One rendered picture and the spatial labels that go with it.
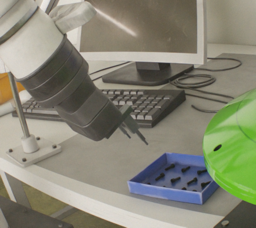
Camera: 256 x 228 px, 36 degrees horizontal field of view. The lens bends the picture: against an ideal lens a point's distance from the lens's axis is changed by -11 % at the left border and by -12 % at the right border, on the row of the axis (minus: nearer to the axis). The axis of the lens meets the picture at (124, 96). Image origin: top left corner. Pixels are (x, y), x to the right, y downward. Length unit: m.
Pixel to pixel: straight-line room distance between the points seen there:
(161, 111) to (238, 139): 0.53
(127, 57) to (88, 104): 0.72
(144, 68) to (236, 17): 0.43
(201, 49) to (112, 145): 0.35
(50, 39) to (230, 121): 0.20
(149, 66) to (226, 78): 0.26
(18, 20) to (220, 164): 0.25
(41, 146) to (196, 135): 0.31
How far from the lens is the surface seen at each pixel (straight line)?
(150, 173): 0.66
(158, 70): 1.20
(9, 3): 0.43
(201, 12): 1.04
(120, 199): 0.62
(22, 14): 0.44
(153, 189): 0.59
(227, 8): 1.49
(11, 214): 0.78
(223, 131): 0.39
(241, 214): 0.51
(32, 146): 0.84
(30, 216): 0.76
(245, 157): 0.33
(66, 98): 0.47
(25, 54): 0.44
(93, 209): 0.65
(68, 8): 0.48
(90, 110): 0.48
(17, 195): 1.10
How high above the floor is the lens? 1.23
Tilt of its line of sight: 17 degrees down
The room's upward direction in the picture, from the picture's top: 12 degrees counter-clockwise
